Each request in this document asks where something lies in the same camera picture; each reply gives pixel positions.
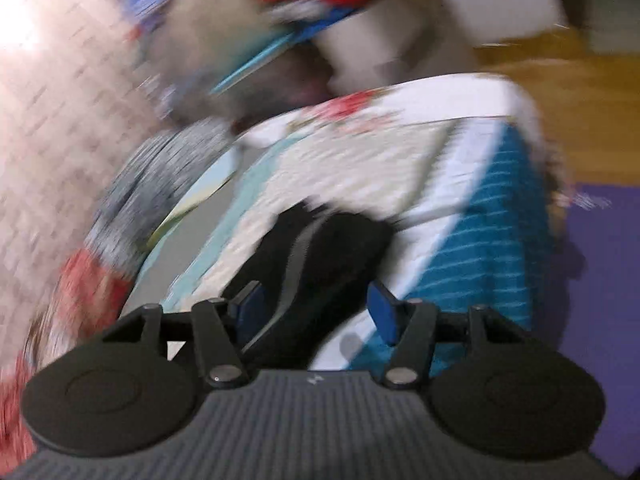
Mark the white and teal bedspread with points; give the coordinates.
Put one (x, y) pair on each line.
(380, 160)

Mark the black pants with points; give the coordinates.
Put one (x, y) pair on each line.
(330, 260)

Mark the floral pleated curtain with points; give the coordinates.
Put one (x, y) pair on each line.
(55, 125)

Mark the purple mat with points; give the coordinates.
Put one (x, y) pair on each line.
(605, 310)

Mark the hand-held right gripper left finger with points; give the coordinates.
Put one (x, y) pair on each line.
(246, 310)

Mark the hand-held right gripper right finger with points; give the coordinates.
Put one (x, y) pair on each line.
(384, 312)

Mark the blue white patterned blanket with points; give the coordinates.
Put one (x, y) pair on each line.
(155, 180)

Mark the white box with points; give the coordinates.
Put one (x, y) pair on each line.
(505, 0)

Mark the red floral quilt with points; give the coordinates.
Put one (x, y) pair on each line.
(85, 290)

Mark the clear plastic storage bin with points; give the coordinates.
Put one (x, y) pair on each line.
(225, 45)

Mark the yellow green bed sheet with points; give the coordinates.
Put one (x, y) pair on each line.
(175, 215)

